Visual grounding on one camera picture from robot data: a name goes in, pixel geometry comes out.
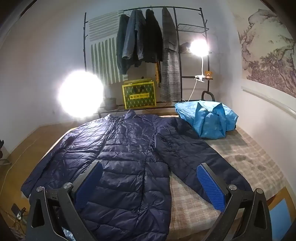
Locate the white clip lamp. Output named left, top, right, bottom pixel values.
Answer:
left=188, top=39, right=210, bottom=84

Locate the navy quilted puffer jacket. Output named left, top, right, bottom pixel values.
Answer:
left=20, top=109, right=253, bottom=241

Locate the grey plaid hanging coat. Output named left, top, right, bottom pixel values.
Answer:
left=160, top=7, right=182, bottom=102

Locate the bright round studio light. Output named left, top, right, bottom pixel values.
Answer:
left=58, top=70, right=104, bottom=120

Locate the black metal clothes rack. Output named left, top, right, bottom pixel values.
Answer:
left=82, top=7, right=216, bottom=118

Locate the blue mat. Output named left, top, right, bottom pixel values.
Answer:
left=269, top=199, right=290, bottom=241

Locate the green striped wall poster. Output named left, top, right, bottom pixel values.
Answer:
left=88, top=11, right=129, bottom=84

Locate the denim hanging jacket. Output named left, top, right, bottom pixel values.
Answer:
left=122, top=9, right=147, bottom=67

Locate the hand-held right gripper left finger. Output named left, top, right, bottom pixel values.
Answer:
left=26, top=160, right=104, bottom=241

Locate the white lamp cable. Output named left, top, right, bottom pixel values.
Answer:
left=187, top=81, right=200, bottom=102

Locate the dark teal hanging jacket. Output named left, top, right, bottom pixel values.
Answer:
left=116, top=14, right=130, bottom=75

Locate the small potted plant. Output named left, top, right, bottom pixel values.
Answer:
left=103, top=97, right=117, bottom=111

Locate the landscape wall mural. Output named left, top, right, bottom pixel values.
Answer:
left=233, top=9, right=296, bottom=98

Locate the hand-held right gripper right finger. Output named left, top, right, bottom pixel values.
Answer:
left=196, top=162, right=272, bottom=241

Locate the dark device on stand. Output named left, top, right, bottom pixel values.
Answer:
left=10, top=203, right=26, bottom=220

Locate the yellow green patterned box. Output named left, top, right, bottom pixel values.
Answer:
left=122, top=78, right=158, bottom=110

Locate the yellow hanging scarf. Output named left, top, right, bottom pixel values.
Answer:
left=155, top=61, right=162, bottom=88

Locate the light blue garment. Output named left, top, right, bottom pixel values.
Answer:
left=174, top=100, right=239, bottom=139

